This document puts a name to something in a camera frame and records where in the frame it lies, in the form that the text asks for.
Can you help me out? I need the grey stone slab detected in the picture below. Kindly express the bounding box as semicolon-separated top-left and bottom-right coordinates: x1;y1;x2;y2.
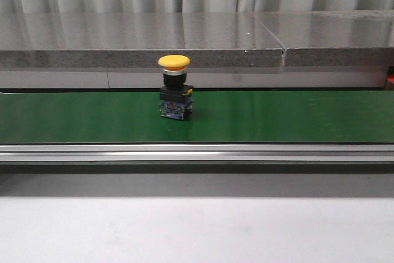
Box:
253;10;393;67
1;13;282;69

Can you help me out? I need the grey stone slab left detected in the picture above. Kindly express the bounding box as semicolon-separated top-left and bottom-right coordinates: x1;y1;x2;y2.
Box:
1;13;282;69

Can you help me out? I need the grey stone slab right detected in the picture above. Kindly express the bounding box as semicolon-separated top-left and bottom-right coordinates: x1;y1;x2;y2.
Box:
253;10;393;67

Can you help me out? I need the green conveyor belt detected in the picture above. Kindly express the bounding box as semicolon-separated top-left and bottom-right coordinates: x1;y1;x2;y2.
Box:
1;91;393;144

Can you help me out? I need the aluminium conveyor side rail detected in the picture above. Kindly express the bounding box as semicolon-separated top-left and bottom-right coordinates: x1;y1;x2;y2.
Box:
1;144;393;163

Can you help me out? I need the red plastic tray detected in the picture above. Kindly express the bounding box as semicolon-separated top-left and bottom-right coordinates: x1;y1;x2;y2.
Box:
385;73;394;91

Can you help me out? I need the white base panel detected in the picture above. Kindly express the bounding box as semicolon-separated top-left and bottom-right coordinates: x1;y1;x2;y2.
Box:
1;67;388;89

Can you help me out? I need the yellow push button front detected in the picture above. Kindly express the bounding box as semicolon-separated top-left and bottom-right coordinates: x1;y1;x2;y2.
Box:
158;55;194;121

